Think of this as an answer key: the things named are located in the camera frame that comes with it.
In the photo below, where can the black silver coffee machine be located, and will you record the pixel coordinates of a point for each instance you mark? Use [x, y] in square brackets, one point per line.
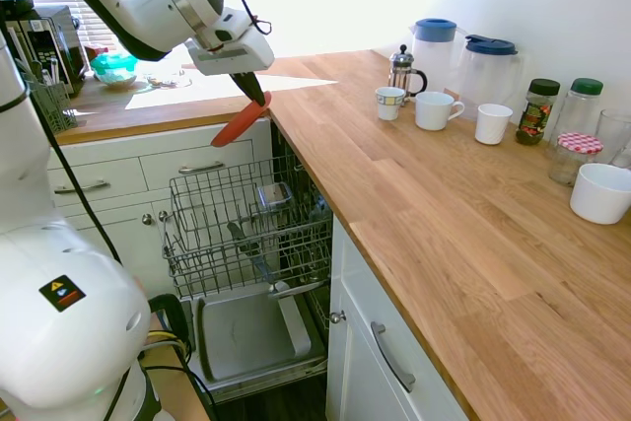
[49, 46]

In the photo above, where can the round silver cabinet knob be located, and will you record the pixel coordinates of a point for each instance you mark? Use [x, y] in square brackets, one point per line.
[337, 316]
[163, 217]
[147, 219]

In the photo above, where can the white ceramic mug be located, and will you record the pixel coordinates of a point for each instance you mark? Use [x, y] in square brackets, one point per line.
[434, 113]

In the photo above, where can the green utensil basket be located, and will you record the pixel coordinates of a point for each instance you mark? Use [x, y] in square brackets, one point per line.
[54, 105]

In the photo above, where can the white door cabinet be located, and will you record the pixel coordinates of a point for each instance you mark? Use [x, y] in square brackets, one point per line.
[365, 381]

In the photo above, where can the small patterned white cup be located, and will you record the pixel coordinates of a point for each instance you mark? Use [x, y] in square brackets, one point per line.
[389, 104]

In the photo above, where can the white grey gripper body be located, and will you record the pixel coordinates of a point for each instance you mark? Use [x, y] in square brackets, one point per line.
[231, 58]

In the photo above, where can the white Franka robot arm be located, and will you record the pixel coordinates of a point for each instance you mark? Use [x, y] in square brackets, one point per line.
[74, 332]

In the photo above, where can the clear drinking glass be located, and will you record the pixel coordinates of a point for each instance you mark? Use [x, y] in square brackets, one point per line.
[616, 130]

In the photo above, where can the clear pitcher blue lid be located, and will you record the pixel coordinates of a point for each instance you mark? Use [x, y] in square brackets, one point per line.
[434, 51]
[488, 76]

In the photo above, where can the white ceramic bowl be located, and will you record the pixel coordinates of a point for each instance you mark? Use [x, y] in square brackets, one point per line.
[601, 194]

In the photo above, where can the black kitchen utensil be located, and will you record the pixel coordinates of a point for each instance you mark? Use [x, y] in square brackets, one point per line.
[249, 246]

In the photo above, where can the clear plastic food container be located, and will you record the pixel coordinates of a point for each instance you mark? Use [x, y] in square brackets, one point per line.
[274, 195]

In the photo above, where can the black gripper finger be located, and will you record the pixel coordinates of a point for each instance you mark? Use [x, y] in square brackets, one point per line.
[250, 88]

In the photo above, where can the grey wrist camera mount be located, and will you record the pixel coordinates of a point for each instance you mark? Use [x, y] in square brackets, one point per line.
[224, 34]

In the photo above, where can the clear glass dish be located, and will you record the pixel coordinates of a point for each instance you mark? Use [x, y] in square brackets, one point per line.
[167, 80]

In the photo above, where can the glass bowl teal lid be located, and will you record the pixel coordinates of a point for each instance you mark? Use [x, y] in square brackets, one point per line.
[113, 68]

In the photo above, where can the white ribbed cup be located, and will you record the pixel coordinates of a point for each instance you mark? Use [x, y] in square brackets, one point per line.
[493, 125]

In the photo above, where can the spice jar black lid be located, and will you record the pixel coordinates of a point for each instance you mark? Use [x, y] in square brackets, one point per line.
[535, 115]

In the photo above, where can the glass french press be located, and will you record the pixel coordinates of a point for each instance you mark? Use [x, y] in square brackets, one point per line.
[404, 73]

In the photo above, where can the stainless dishwasher door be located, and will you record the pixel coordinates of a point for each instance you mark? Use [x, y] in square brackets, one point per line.
[236, 332]

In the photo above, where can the glass jar red checkered lid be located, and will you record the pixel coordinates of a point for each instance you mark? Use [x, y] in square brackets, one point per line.
[574, 155]

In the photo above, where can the white drawer cabinet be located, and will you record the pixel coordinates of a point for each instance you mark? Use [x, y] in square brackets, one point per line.
[123, 204]

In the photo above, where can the clear jar green lid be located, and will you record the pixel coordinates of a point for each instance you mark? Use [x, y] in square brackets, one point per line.
[584, 105]

